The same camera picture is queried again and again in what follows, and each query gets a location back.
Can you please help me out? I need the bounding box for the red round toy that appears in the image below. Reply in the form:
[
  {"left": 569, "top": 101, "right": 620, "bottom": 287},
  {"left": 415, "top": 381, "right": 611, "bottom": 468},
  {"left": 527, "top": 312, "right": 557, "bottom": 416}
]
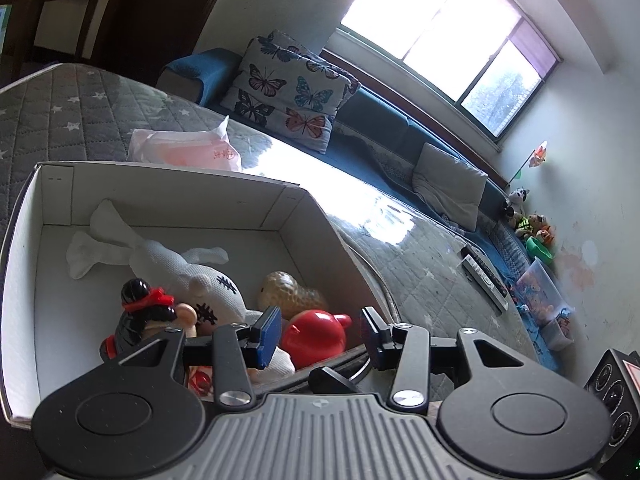
[{"left": 280, "top": 310, "right": 352, "bottom": 370}]

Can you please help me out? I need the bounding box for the white plush rabbit toy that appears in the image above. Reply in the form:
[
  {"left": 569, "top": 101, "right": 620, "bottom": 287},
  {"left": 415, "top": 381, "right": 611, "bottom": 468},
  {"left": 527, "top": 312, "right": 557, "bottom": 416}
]
[{"left": 66, "top": 198, "right": 296, "bottom": 386}]

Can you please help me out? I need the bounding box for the tan peanut toy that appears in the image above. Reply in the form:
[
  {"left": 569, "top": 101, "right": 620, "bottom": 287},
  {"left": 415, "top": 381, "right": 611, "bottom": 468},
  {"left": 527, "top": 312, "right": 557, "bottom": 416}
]
[{"left": 257, "top": 271, "right": 329, "bottom": 321}]

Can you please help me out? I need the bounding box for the cartoon girl doll figure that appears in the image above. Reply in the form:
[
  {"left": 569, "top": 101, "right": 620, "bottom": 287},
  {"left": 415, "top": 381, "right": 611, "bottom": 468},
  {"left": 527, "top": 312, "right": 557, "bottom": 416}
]
[{"left": 98, "top": 277, "right": 222, "bottom": 396}]

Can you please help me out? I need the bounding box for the grey quilted table mat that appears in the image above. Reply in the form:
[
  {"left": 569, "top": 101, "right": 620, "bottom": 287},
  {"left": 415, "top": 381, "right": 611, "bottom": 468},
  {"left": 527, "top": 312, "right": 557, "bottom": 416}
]
[{"left": 0, "top": 62, "right": 539, "bottom": 401}]

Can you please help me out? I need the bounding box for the small clear container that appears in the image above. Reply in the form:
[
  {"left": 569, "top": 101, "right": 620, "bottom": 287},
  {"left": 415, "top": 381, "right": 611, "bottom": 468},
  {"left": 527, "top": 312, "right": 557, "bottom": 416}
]
[{"left": 540, "top": 309, "right": 574, "bottom": 352}]

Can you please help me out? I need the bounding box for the grey remote control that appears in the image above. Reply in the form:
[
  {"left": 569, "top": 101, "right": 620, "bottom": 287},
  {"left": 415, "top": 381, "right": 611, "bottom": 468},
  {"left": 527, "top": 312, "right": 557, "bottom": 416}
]
[{"left": 461, "top": 255, "right": 509, "bottom": 312}]

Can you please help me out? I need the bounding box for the black remote control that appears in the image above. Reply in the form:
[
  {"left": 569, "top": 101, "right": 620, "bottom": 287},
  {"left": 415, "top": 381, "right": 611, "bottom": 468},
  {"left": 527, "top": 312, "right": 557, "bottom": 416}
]
[{"left": 461, "top": 245, "right": 508, "bottom": 297}]

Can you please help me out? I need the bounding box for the clear plastic toy bin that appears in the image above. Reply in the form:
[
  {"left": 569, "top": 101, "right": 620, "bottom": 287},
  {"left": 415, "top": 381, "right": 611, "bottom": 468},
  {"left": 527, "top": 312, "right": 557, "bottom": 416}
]
[{"left": 515, "top": 258, "right": 574, "bottom": 326}]

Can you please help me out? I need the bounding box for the green toy basin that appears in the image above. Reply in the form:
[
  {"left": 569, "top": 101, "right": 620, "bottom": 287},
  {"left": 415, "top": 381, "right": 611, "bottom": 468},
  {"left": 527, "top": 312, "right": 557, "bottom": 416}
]
[{"left": 525, "top": 236, "right": 553, "bottom": 266}]

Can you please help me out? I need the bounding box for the grey cushion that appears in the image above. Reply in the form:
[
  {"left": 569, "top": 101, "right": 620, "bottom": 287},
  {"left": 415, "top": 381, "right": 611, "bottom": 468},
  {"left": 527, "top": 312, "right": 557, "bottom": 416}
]
[{"left": 412, "top": 143, "right": 487, "bottom": 231}]

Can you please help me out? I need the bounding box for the stuffed animals pile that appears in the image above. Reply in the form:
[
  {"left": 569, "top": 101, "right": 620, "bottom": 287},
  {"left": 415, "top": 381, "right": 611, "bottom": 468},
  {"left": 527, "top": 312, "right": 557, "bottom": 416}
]
[{"left": 503, "top": 188, "right": 554, "bottom": 247}]

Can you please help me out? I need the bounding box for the pink plastic bag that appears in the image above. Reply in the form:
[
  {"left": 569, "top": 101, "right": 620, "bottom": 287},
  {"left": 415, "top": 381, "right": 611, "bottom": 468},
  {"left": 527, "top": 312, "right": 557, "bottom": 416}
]
[{"left": 127, "top": 116, "right": 242, "bottom": 172}]

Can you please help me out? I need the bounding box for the grey cardboard box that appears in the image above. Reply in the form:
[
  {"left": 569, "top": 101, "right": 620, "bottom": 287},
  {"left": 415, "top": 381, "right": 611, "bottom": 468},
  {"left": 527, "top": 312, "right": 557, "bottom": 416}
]
[{"left": 1, "top": 162, "right": 399, "bottom": 428}]

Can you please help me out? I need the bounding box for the blue sofa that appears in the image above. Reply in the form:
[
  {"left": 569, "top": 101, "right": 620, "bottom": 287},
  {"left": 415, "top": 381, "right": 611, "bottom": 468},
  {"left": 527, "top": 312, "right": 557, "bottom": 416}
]
[{"left": 156, "top": 46, "right": 566, "bottom": 376}]

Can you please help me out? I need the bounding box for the paper pinwheel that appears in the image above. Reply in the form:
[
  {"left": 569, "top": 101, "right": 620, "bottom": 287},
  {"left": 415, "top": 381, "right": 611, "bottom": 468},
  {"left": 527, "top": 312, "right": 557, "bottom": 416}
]
[{"left": 508, "top": 141, "right": 548, "bottom": 184}]

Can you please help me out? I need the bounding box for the butterfly print pillow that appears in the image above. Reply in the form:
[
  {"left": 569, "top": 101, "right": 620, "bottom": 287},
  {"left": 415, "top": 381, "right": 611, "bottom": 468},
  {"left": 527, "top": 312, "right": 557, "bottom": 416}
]
[{"left": 221, "top": 30, "right": 360, "bottom": 154}]

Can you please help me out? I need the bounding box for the window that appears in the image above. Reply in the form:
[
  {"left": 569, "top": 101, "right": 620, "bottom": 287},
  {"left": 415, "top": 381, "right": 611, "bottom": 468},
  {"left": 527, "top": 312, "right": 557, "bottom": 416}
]
[{"left": 326, "top": 0, "right": 560, "bottom": 145}]

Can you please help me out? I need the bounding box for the dark wooden door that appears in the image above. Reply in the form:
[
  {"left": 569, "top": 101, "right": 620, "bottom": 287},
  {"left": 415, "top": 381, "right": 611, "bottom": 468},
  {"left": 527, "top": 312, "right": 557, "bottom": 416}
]
[{"left": 91, "top": 0, "right": 217, "bottom": 81}]

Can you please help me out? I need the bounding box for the dark wooden cabinet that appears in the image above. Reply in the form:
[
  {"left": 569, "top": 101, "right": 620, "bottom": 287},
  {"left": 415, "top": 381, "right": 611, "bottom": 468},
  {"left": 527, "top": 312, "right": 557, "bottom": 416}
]
[{"left": 1, "top": 0, "right": 108, "bottom": 79}]

